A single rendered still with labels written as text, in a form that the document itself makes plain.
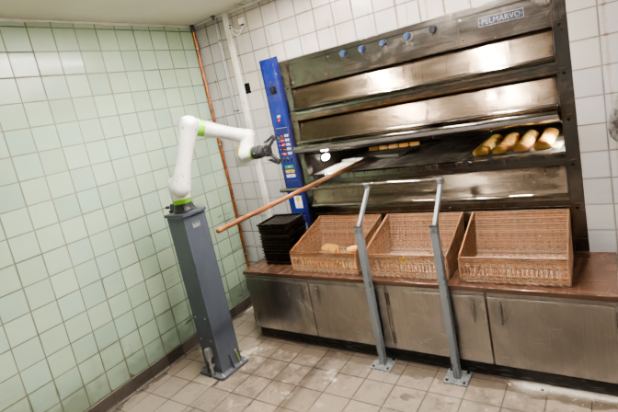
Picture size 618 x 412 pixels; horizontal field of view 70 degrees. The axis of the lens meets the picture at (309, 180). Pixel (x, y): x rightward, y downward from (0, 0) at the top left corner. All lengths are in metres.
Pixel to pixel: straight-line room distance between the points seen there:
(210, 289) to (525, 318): 1.97
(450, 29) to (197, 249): 2.16
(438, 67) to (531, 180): 0.90
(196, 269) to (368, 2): 2.13
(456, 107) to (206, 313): 2.16
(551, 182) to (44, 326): 3.18
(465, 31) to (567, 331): 1.76
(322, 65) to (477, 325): 2.02
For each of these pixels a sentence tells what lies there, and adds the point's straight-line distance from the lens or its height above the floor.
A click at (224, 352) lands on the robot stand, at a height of 0.16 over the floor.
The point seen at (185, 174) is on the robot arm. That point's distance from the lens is 2.91.
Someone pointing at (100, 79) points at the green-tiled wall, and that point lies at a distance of 3.51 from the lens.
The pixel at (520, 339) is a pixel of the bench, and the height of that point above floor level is 0.28.
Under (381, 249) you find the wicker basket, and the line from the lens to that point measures 3.16.
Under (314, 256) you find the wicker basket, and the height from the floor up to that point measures 0.70.
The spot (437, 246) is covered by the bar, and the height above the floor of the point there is 0.84.
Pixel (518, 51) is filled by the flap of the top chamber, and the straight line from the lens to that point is 2.89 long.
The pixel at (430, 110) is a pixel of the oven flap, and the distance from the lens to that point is 3.03.
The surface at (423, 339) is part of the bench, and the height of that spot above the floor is 0.19.
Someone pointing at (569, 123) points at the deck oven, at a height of 1.34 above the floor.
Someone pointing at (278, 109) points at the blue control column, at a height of 1.75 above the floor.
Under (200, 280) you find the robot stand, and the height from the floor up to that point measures 0.73.
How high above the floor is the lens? 1.74
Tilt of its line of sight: 10 degrees down
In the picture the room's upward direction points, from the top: 12 degrees counter-clockwise
